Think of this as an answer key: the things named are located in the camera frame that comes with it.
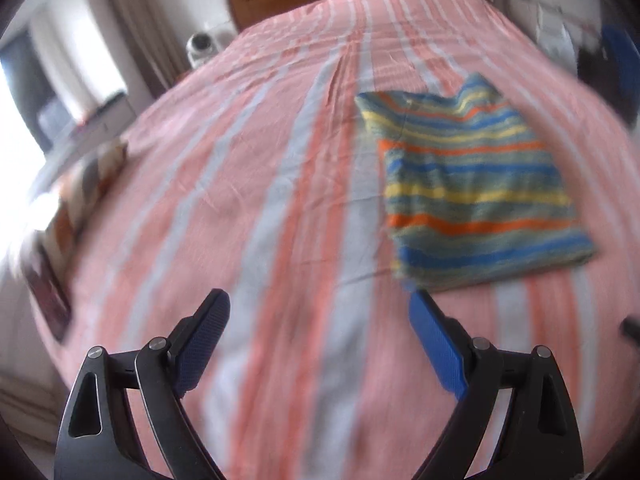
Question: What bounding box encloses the white round camera device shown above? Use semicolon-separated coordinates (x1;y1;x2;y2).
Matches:
186;31;221;66

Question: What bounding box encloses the multicolour striped knit garment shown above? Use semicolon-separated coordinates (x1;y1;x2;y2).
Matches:
354;72;598;293

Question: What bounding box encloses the bed with pink striped sheet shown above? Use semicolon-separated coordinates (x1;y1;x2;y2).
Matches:
30;0;640;480

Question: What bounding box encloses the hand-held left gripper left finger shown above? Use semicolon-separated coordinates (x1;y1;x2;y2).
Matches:
54;288;232;480

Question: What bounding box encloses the white ledge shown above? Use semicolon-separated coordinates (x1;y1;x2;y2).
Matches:
45;92;138;176

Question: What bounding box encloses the black phone with picture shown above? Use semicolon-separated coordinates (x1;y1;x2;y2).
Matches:
25;240;73;343

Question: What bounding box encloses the beige curtain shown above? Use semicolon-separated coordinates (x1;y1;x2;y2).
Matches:
95;0;186;96

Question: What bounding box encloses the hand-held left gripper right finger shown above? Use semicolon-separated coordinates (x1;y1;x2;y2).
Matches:
407;289;585;480

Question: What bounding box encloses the striped cushion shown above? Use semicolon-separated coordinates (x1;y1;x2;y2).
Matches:
42;140;130;266

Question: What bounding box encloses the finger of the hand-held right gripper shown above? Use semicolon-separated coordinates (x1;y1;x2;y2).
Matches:
620;312;640;348

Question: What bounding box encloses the dark monitor screen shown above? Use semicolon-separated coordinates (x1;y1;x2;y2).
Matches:
0;30;56;156

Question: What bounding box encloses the blue object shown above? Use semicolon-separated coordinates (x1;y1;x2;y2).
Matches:
602;25;640;121

